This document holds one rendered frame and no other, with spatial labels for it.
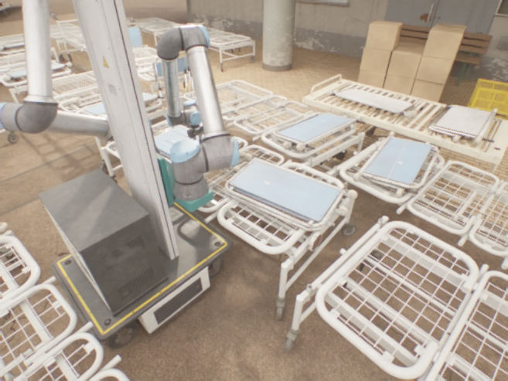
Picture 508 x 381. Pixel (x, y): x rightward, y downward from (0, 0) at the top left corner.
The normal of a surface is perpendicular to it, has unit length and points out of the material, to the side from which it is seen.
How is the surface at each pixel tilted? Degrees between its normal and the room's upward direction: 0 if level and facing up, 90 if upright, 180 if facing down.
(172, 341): 0
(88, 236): 0
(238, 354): 0
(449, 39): 90
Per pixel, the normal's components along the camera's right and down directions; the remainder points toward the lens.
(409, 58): -0.54, 0.52
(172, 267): 0.00, -0.79
